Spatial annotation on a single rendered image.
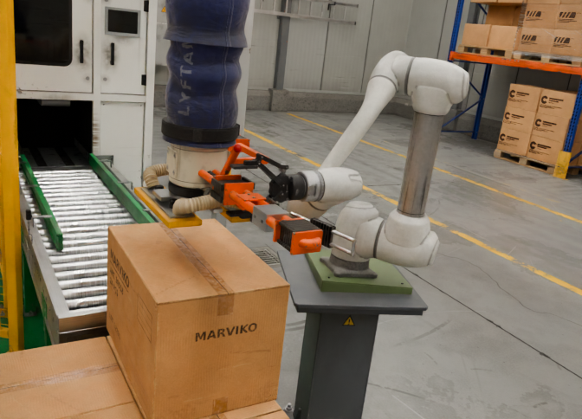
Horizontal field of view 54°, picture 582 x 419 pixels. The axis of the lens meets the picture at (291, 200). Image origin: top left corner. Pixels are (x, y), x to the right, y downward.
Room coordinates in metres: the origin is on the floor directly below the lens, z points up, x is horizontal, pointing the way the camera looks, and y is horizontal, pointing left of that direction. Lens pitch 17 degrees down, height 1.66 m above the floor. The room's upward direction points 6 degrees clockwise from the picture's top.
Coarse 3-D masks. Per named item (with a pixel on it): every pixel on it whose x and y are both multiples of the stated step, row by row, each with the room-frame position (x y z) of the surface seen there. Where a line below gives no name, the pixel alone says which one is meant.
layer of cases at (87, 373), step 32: (32, 352) 1.64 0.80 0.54; (64, 352) 1.66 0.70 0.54; (96, 352) 1.68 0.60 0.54; (0, 384) 1.46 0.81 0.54; (32, 384) 1.48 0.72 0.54; (64, 384) 1.49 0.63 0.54; (96, 384) 1.51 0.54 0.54; (128, 384) 1.53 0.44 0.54; (0, 416) 1.32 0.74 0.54; (32, 416) 1.34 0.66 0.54; (64, 416) 1.35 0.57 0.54; (96, 416) 1.37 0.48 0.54; (128, 416) 1.38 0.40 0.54; (224, 416) 1.43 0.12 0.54; (256, 416) 1.45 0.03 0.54
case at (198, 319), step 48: (144, 240) 1.75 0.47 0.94; (192, 240) 1.80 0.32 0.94; (144, 288) 1.44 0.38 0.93; (192, 288) 1.44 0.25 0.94; (240, 288) 1.47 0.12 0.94; (288, 288) 1.53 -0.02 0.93; (144, 336) 1.43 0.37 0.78; (192, 336) 1.38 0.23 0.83; (240, 336) 1.46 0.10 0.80; (144, 384) 1.41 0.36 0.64; (192, 384) 1.39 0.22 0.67; (240, 384) 1.47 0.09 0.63
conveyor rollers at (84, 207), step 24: (24, 192) 3.29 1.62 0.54; (48, 192) 3.36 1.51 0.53; (72, 192) 3.36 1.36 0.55; (96, 192) 3.43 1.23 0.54; (72, 216) 2.94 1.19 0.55; (96, 216) 3.00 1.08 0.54; (120, 216) 3.06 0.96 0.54; (48, 240) 2.61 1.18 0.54; (72, 240) 2.61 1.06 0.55; (96, 240) 2.65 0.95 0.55; (72, 264) 2.34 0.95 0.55; (96, 264) 2.39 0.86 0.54; (72, 288) 2.16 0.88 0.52; (96, 288) 2.14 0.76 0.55; (72, 312) 1.92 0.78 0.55
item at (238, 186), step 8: (216, 176) 1.47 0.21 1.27; (224, 176) 1.48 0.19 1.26; (232, 176) 1.50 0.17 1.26; (240, 176) 1.51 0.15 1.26; (216, 184) 1.43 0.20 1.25; (224, 184) 1.41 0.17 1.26; (232, 184) 1.41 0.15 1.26; (240, 184) 1.43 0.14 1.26; (248, 184) 1.44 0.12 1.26; (216, 192) 1.44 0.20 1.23; (224, 192) 1.40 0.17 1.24; (240, 192) 1.43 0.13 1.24; (224, 200) 1.40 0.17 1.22; (232, 200) 1.42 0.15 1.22
